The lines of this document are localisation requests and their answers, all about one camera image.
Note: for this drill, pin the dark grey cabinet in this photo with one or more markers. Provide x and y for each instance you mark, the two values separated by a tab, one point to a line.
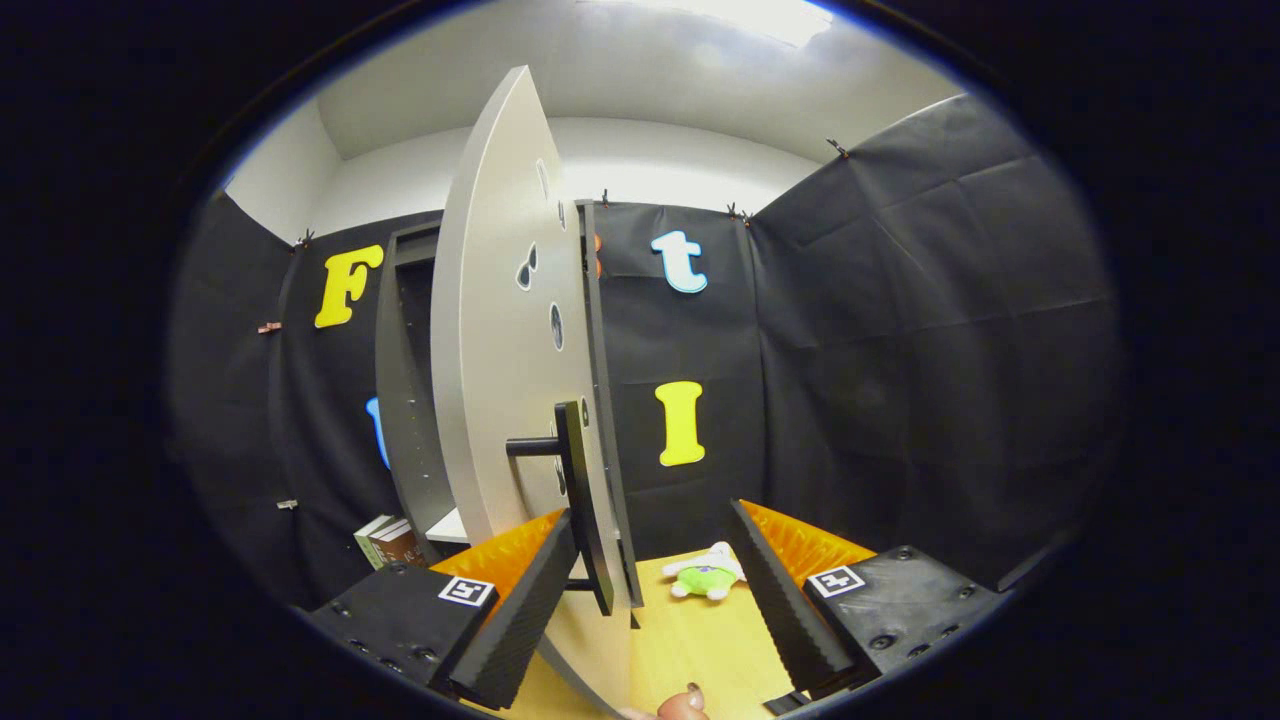
410	400

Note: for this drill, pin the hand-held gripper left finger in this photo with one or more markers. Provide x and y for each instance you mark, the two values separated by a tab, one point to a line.
520	620

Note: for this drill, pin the black backdrop cloth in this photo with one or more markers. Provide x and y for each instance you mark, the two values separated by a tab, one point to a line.
900	350

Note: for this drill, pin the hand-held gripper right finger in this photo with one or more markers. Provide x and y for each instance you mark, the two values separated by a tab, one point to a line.
790	620

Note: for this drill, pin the pink and green plush toy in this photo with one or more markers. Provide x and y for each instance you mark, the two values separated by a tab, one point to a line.
705	578

